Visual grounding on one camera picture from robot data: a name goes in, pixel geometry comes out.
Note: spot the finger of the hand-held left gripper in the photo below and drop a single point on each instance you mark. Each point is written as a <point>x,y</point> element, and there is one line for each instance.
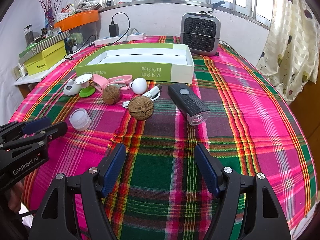
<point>56,131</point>
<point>37,124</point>

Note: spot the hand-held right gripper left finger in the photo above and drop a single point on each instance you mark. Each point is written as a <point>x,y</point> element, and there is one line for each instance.
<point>115,170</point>

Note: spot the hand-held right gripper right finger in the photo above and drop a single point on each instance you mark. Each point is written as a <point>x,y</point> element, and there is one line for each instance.
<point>206,170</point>

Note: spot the translucent white jar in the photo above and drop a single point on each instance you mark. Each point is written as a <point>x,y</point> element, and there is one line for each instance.
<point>80,120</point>

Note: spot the white disc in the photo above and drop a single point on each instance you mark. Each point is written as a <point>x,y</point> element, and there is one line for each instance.
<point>83,80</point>

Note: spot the brown walnut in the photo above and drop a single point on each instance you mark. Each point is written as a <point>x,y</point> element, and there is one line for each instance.
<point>141,108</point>
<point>111,95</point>

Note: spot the black bike light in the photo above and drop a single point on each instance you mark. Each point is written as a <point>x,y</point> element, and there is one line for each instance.
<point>186,100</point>

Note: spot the pink clip holder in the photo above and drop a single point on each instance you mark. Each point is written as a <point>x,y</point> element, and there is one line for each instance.
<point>122,78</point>

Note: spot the white round ball gadget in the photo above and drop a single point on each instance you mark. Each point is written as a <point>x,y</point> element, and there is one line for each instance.
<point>139,85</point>

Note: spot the green and white cardboard box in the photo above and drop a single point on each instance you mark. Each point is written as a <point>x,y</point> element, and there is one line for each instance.
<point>150,72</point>

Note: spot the pink green plaid tablecloth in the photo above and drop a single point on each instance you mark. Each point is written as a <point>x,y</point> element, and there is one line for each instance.
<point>162,180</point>

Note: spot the yellow-green shoe box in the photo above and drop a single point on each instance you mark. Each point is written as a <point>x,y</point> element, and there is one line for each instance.
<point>42,60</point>

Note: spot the grey zigzag striped box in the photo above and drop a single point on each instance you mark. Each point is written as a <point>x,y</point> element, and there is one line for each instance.
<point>47,42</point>

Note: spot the glass jar with dark lid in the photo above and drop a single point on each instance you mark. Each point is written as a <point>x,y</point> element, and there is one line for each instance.
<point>28,36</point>

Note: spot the white power strip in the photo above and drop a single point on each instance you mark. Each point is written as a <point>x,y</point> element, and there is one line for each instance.
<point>120,38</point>

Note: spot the storage bin with orange lid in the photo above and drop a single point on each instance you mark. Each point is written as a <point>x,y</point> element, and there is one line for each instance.
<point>77,18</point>

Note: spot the bundle of printed packets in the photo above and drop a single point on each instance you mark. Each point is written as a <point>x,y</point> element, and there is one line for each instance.
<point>65,12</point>

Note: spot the black power adapter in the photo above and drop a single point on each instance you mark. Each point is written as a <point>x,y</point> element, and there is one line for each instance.
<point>113,30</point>

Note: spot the pile of white plastic bags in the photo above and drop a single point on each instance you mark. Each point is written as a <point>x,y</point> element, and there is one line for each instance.
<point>87,0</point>

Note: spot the grey space heater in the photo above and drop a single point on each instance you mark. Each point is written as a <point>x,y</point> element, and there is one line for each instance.
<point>200,33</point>

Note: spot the cream dotted curtain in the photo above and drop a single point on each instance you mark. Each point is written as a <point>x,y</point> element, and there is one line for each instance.
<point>287,42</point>

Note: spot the black hook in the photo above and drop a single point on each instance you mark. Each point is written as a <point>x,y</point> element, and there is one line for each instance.
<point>221,3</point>

